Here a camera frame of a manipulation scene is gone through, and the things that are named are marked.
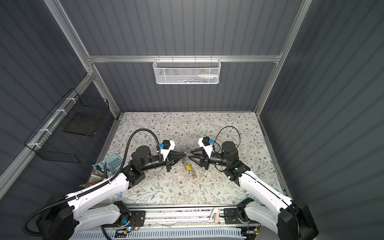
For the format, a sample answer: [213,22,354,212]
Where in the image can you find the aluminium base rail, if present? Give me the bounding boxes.
[68,205,301,232]

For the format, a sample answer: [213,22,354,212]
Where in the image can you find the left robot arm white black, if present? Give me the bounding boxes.
[22,144,186,240]

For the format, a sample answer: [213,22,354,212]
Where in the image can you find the large keyring with keys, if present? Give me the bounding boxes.
[182,153,198,180]

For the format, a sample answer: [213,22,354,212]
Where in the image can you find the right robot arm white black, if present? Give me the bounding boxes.
[189,137,319,240]

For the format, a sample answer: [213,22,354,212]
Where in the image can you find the white wire basket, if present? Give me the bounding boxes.
[153,59,222,85]

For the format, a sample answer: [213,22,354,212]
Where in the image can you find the pink white stapler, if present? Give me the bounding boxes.
[210,208,220,224]

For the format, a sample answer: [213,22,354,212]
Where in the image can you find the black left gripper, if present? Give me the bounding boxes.
[140,150,186,174]

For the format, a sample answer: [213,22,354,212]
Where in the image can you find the thin black cable right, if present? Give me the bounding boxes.
[212,125,241,151]

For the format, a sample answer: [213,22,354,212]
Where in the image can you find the black corrugated cable left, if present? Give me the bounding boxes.
[21,128,161,238]

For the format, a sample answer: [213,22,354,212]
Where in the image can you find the black wire basket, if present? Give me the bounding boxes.
[25,91,110,164]

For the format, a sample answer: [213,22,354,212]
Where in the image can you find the cup with pens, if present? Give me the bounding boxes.
[88,162,113,187]

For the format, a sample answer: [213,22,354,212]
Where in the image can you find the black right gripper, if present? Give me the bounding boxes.
[189,147,230,171]

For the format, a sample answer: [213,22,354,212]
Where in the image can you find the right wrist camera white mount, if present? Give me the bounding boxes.
[198,137,214,158]

